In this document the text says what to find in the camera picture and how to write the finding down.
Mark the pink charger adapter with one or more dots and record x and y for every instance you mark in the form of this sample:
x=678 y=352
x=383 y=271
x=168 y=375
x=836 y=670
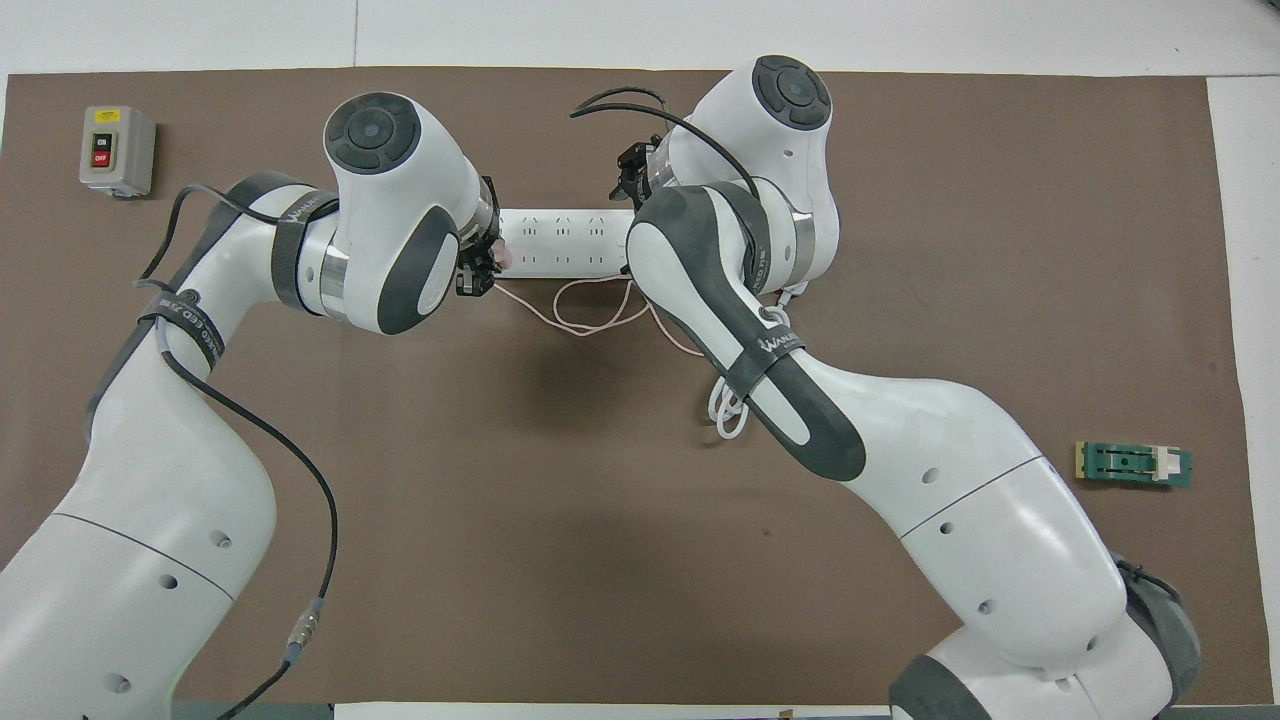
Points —
x=505 y=257

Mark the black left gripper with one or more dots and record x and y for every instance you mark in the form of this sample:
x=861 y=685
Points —
x=473 y=280

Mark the brown table mat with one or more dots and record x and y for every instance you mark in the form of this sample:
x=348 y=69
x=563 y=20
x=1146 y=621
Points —
x=500 y=550

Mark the white power strip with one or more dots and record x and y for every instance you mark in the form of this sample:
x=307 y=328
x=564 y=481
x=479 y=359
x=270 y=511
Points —
x=560 y=245

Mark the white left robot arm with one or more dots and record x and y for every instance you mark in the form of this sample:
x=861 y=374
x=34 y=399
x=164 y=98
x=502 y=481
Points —
x=150 y=450

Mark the green circuit board module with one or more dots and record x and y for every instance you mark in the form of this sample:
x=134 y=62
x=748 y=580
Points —
x=1120 y=465

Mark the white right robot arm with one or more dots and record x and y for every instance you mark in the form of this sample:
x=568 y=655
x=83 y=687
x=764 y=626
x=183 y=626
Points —
x=1000 y=500

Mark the grey push-button switch box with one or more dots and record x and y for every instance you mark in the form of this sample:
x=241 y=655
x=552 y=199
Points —
x=130 y=150

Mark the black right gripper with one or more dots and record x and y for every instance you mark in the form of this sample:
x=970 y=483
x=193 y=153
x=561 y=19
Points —
x=642 y=165

